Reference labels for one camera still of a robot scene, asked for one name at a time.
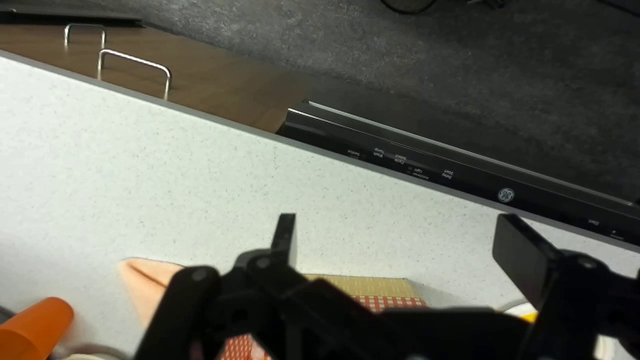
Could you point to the peach orange cloth napkin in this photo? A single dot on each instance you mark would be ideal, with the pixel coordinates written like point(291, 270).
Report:
point(151, 280)

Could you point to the beige shallow bowl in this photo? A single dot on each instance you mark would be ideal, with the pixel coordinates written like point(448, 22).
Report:
point(93, 350)

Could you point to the orange plastic cup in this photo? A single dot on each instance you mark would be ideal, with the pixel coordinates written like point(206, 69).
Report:
point(37, 330)

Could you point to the red checkered cardboard basket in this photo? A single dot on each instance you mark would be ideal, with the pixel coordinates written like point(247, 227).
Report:
point(380, 291)

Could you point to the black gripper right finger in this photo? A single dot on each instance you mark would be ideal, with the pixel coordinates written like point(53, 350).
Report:
point(526, 260)

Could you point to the brown wooden drawer cabinet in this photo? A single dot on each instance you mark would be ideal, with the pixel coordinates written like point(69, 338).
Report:
point(220, 86)

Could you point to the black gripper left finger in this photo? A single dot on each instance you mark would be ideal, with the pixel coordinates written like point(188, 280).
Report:
point(200, 301)

